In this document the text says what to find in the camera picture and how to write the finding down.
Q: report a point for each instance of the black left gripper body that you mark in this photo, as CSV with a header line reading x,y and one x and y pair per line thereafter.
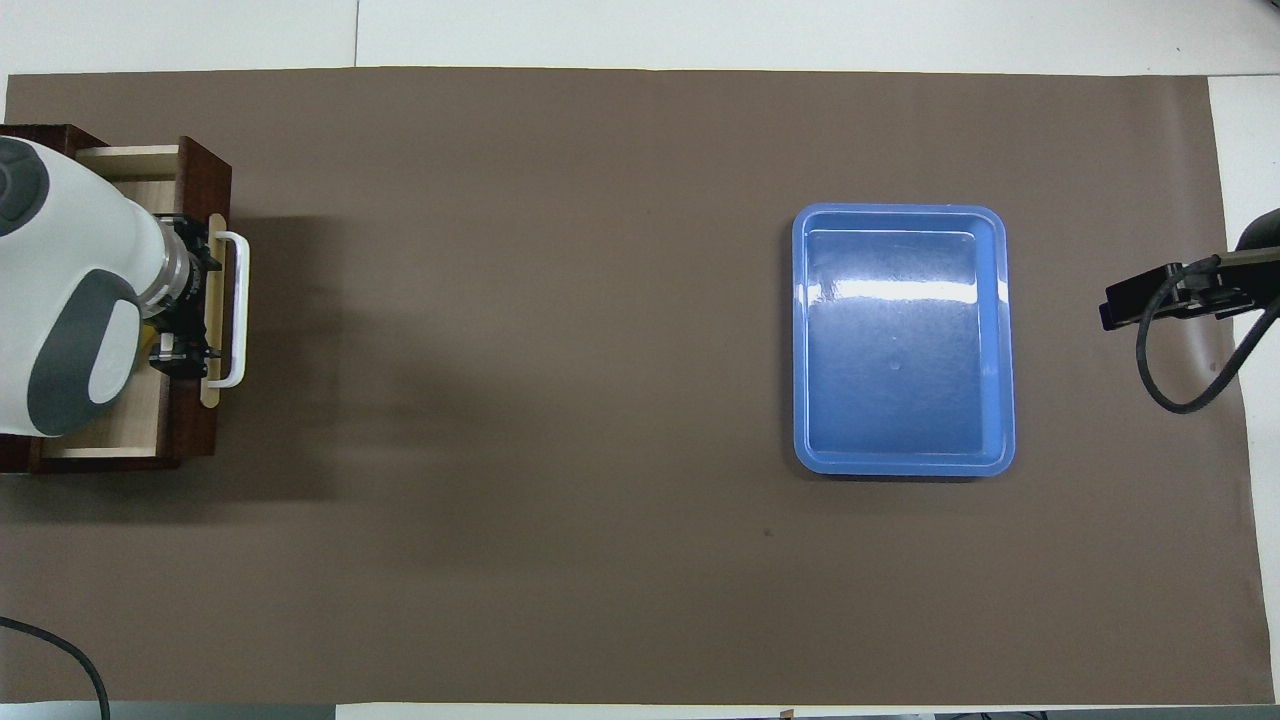
x,y
200,280

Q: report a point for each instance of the blue plastic tray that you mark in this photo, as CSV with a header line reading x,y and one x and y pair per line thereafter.
x,y
900,350

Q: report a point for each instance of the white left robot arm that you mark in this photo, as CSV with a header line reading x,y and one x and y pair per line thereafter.
x,y
70,250

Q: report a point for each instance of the brown table mat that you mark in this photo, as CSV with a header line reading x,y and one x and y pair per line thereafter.
x,y
560,400

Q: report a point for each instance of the dark wooden drawer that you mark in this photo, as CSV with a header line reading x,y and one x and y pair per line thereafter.
x,y
195,420

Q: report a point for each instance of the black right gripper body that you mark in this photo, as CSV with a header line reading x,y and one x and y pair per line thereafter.
x,y
1258,230

